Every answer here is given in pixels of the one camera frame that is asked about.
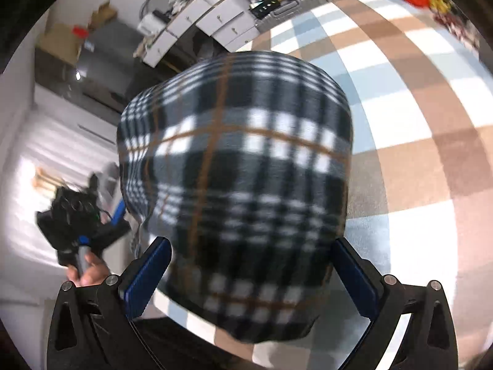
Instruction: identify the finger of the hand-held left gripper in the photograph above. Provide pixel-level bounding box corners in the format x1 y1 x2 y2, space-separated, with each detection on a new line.
104 199 127 227
90 221 132 257

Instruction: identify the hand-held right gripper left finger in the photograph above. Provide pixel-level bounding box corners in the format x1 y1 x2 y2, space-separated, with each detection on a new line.
46 236 173 370

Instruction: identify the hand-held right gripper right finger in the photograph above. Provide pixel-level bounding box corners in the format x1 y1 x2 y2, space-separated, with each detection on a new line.
331 237 459 370

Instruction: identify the black white plaid fleece garment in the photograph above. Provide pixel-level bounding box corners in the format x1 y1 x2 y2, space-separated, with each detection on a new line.
116 50 354 343

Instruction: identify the person's left hand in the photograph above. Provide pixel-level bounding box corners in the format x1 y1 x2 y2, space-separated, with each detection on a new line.
65 252 110 288

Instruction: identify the grey storage stool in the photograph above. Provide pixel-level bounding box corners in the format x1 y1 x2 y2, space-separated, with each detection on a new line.
101 162 121 201

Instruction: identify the beige curtain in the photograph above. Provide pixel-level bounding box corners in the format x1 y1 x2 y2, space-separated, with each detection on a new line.
33 166 64 195

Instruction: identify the white sheer curtain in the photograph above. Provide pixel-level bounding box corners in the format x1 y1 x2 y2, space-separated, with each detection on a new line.
0 185 78 305
23 116 118 178

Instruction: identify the person's black trouser leg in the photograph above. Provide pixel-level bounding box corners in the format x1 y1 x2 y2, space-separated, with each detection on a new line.
131 316 255 370

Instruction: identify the white wardrobe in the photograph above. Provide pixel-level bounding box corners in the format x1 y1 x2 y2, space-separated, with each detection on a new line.
21 85 120 155

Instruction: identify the dark glass wardrobe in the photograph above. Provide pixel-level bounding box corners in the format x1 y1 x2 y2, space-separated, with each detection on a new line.
35 46 124 124

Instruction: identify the grey refrigerator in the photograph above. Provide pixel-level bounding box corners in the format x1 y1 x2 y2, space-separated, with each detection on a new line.
75 21 181 116

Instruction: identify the checkered brown blue bed sheet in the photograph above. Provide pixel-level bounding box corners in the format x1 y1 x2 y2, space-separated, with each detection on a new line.
146 0 482 370

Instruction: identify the flat cardboard sheet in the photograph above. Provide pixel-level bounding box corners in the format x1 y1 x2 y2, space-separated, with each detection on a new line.
39 23 83 64

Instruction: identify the black bag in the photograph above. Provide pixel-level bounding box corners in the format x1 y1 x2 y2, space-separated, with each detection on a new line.
193 33 228 62

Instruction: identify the open cardboard box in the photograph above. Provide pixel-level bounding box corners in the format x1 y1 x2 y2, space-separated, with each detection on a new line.
90 0 118 29

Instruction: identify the white desk with drawers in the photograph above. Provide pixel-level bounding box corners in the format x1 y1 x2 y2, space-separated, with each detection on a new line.
133 0 270 68

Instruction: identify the black dotted box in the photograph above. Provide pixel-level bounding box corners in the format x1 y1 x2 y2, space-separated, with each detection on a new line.
248 0 280 18

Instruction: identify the silver suitcase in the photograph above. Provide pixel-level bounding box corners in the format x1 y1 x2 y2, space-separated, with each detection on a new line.
254 0 328 33

